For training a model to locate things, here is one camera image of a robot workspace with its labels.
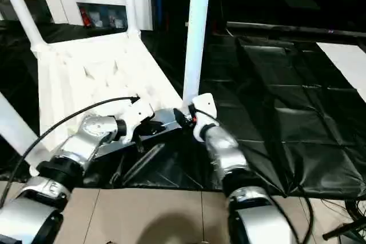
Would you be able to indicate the white plastic table top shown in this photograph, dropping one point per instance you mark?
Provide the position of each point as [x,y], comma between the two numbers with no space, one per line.
[100,69]

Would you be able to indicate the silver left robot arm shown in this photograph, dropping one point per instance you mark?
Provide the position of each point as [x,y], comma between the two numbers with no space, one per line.
[85,135]

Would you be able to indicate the black plastic mat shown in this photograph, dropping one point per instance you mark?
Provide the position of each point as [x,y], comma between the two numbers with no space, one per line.
[286,112]

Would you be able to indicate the red item behind glass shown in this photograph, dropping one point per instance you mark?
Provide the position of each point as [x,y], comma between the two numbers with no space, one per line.
[85,18]

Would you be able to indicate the white plastic table leg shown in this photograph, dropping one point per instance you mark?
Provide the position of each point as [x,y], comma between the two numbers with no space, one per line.
[130,4]
[195,41]
[14,124]
[23,12]

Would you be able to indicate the white flat board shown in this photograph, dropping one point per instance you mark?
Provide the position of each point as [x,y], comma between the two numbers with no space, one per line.
[346,61]

